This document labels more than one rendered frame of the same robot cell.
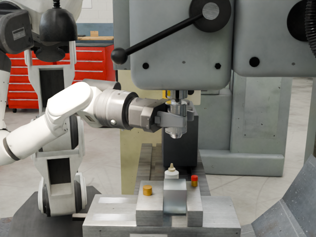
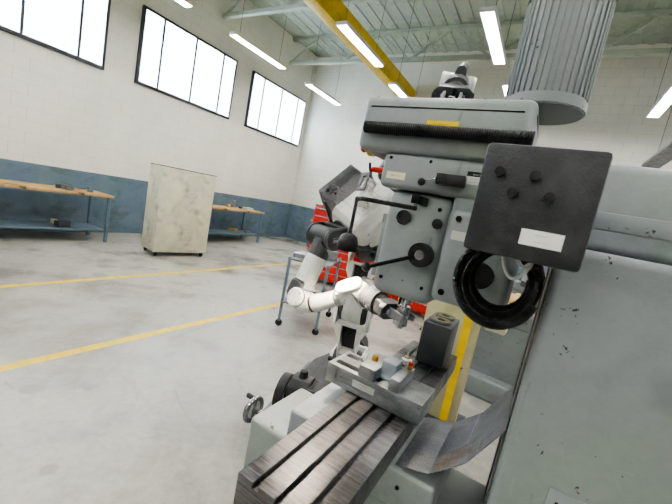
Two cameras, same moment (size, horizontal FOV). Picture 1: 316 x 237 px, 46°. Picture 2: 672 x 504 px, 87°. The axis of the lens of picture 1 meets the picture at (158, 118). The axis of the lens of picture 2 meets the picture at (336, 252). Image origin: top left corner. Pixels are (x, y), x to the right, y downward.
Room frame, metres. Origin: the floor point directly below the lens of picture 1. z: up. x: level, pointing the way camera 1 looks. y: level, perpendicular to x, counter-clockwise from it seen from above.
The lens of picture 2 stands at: (-0.33, -0.36, 1.55)
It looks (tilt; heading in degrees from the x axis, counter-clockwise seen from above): 8 degrees down; 29
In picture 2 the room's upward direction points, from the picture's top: 11 degrees clockwise
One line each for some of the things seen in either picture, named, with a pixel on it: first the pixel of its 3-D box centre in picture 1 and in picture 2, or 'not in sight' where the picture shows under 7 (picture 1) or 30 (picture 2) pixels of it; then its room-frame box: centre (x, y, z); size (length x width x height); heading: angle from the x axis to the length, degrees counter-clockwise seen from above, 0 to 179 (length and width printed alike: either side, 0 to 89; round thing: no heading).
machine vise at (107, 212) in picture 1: (161, 214); (380, 378); (0.80, -0.01, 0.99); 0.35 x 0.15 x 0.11; 88
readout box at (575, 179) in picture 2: not in sight; (531, 205); (0.44, -0.33, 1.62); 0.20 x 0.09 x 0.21; 89
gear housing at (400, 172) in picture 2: not in sight; (446, 182); (0.78, -0.08, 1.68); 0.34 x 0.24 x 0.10; 89
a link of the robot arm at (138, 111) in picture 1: (138, 113); (383, 305); (0.82, 0.04, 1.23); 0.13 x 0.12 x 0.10; 154
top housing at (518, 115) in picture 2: not in sight; (447, 137); (0.78, -0.05, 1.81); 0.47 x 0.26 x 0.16; 89
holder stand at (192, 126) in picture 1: (178, 130); (438, 337); (1.33, -0.08, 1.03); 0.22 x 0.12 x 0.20; 1
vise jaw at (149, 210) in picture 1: (151, 201); (375, 366); (0.80, 0.02, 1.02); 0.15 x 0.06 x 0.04; 178
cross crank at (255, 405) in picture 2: not in sight; (259, 412); (0.79, 0.46, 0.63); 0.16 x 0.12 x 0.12; 89
